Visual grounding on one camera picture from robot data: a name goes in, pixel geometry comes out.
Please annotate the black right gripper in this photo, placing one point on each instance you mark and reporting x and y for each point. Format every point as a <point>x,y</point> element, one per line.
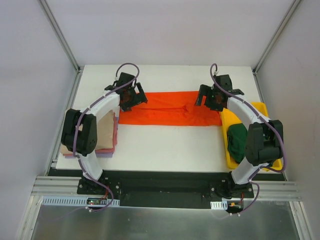
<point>204,97</point>

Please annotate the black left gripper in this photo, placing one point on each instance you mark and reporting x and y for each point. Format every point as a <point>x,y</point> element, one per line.
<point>137,98</point>

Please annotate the orange t shirt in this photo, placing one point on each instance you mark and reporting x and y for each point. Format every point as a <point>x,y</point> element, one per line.
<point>171,109</point>

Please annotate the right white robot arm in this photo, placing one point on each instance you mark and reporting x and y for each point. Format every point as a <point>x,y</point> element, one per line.
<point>264,144</point>

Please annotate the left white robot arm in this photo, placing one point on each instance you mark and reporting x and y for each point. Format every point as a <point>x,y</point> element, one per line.
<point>80,128</point>

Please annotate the yellow plastic bin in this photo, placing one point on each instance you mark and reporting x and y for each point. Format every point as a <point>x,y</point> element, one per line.
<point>228,118</point>

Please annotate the pink folded t shirt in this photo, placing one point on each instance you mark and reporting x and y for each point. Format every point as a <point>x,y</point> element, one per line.
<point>110,150</point>

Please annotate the beige folded t shirt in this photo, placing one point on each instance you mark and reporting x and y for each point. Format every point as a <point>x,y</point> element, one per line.
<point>105,130</point>

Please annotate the green t shirt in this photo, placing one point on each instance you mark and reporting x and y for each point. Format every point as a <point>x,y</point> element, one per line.
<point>236,141</point>

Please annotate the lilac folded t shirt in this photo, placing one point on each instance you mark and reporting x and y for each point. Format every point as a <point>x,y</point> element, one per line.
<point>99,154</point>

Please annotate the left aluminium frame post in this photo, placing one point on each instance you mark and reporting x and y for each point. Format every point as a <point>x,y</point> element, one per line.
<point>59,34</point>

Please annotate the aluminium frame post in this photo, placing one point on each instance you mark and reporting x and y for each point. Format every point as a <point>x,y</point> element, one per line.
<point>293,7</point>
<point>59,34</point>

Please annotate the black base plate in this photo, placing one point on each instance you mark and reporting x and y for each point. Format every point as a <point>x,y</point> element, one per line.
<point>152,189</point>

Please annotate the right aluminium frame post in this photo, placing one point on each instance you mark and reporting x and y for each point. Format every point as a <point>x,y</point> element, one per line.
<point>293,7</point>

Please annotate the right white cable duct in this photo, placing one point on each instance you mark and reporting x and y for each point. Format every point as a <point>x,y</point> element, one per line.
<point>219,205</point>

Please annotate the white cable duct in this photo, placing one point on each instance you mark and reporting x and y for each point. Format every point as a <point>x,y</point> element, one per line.
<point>219,205</point>
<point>72,201</point>

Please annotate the left white cable duct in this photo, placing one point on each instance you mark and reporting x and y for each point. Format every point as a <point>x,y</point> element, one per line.
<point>72,201</point>

